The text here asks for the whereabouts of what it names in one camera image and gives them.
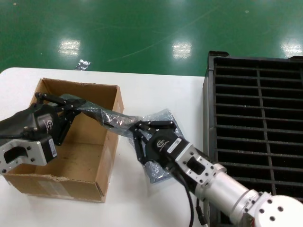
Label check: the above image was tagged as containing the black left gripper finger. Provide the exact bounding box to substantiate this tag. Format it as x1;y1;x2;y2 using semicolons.
54;108;83;146
35;91;88;112

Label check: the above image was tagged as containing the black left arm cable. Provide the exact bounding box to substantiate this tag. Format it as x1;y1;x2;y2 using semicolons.
0;126;40;140

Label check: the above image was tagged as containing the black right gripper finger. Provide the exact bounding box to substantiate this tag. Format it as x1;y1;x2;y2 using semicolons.
132;131;150;166
131;120;178;140

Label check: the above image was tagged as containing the brown cardboard box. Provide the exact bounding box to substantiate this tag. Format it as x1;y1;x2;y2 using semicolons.
4;78;124;203

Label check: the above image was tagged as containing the shiny foil scrap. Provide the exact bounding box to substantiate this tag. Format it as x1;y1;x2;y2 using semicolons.
75;59;92;71

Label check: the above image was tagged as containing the dark antistatic bag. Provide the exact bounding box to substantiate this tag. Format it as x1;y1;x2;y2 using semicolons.
60;93;148;140

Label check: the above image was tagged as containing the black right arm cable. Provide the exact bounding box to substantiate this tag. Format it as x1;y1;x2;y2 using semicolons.
169;169;208;227

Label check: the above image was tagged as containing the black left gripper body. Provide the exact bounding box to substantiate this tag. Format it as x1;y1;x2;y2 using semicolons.
0;104;61;142

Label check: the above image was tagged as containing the black slotted plastic container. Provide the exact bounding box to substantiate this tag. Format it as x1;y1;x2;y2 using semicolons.
202;50;303;227

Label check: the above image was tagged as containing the wrist camera silver bracket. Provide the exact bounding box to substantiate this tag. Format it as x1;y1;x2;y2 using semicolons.
0;136;59;175
165;138;215;190

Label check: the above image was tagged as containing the right wrist camera silver bracket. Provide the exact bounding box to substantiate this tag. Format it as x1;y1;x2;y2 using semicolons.
165;138;215;190

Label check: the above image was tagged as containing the left wrist camera silver bracket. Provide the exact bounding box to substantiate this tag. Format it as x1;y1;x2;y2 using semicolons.
0;136;59;175

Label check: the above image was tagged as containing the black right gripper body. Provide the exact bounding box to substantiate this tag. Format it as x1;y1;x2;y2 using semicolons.
144;129;183;172

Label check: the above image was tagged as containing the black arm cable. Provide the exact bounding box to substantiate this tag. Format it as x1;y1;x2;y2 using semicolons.
169;169;208;227
0;126;40;140

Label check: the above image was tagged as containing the crinkled grey antistatic bag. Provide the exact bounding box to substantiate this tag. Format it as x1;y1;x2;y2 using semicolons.
127;108;187;184

